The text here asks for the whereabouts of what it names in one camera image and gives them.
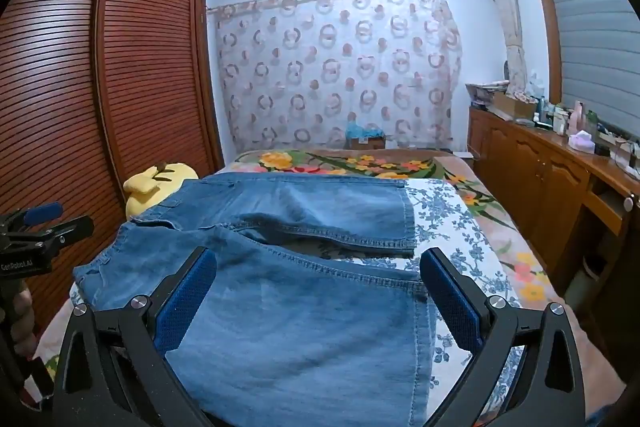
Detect pink tissue pack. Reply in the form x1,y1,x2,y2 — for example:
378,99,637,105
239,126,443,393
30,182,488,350
567,130,597,154

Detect group of toiletry bottles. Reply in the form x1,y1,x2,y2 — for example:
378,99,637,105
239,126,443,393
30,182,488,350
531,99,601,136

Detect wooden sideboard cabinet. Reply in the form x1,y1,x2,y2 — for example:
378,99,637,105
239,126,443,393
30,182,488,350
467,107,640,308

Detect tied lace curtain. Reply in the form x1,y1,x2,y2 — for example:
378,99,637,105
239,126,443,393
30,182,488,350
477,0,531,92

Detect blue denim pants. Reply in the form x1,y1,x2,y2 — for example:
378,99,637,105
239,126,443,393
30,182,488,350
72,172,441,427

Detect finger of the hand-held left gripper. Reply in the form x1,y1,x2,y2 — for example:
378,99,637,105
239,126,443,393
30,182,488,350
0,202,65,235
0,215,96,254

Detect brown louvered wooden wardrobe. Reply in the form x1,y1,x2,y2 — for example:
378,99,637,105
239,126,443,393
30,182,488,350
0,0,225,330

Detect flat cardboard box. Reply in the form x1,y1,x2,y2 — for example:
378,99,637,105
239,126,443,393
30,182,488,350
492,92,539,120

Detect yellow plush toy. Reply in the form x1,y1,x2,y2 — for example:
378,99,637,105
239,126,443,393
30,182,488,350
123,162,201,222

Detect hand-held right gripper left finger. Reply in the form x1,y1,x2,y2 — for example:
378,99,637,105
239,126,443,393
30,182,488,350
50,246,221,427

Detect grey window blind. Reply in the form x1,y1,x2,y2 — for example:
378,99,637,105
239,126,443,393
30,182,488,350
530,0,640,120

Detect stack of magazines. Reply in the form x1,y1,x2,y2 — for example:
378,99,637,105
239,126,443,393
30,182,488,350
466,80,511,108

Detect orange yellow floral blanket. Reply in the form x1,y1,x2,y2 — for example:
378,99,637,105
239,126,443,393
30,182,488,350
220,148,556,308

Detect person's left hand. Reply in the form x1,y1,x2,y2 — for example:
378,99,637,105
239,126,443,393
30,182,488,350
12,283,38,359

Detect circle-patterned sheer curtain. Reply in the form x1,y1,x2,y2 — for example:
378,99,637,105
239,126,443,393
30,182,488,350
209,0,463,152

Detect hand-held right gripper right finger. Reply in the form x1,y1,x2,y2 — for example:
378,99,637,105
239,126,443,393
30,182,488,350
419,247,587,427

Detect blue floral white bedsheet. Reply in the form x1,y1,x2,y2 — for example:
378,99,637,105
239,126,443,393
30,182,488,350
280,179,527,427

